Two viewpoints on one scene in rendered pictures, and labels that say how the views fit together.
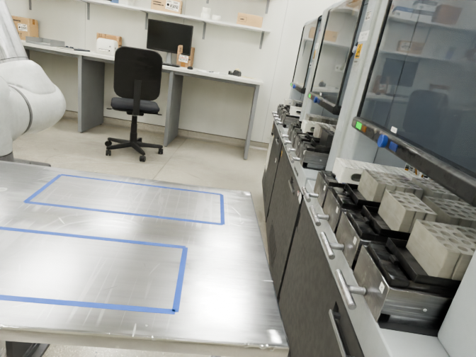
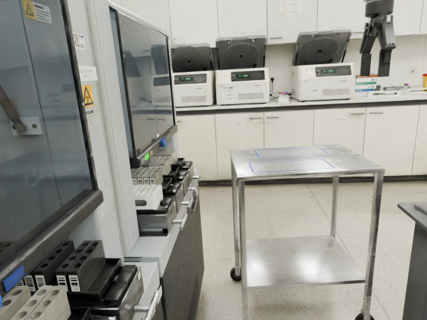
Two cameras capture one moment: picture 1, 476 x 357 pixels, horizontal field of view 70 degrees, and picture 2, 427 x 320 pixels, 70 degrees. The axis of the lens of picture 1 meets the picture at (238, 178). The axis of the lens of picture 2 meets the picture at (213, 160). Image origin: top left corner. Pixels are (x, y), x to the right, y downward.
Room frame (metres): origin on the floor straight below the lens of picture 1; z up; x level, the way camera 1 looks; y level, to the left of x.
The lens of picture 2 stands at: (1.91, 0.00, 1.22)
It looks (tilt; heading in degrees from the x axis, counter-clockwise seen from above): 16 degrees down; 186
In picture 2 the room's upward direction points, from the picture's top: 3 degrees counter-clockwise
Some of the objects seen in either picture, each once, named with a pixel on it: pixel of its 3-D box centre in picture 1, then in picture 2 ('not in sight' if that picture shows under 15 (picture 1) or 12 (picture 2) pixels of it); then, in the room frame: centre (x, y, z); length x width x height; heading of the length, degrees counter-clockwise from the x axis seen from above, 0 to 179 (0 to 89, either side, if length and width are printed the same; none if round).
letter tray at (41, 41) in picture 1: (46, 42); not in sight; (3.96, 2.38, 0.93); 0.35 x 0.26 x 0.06; 5
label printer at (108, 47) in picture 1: (106, 47); not in sight; (4.12, 1.76, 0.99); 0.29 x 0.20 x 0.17; 9
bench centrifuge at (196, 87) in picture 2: not in sight; (189, 75); (-1.61, -0.61, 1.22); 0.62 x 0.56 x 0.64; 179
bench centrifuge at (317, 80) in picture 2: not in sight; (320, 66); (-1.64, 0.82, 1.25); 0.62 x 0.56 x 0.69; 1
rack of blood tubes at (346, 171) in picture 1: (384, 179); (116, 199); (0.99, -0.44, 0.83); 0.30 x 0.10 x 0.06; 91
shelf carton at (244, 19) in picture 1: (249, 21); not in sight; (4.33, 0.17, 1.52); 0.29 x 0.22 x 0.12; 90
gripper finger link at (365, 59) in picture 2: not in sight; (365, 65); (0.80, 0.40, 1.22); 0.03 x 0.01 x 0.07; 91
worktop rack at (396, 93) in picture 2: not in sight; (382, 94); (-1.48, 1.42, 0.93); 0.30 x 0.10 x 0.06; 83
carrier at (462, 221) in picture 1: (445, 220); not in sight; (0.68, -0.46, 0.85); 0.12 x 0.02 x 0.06; 1
